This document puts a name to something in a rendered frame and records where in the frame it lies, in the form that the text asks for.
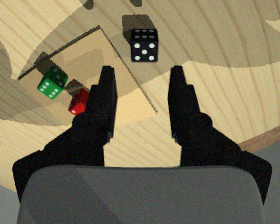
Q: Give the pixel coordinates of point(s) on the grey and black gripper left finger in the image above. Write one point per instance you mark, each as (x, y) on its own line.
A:
(81, 144)

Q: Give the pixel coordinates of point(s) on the black die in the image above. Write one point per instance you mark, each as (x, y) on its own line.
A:
(144, 45)

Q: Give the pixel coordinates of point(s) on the red die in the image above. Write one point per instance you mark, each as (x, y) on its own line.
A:
(78, 102)

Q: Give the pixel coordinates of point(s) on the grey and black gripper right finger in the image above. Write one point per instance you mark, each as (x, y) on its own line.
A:
(194, 132)

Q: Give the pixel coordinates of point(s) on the dark green die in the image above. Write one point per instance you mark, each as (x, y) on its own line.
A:
(52, 83)

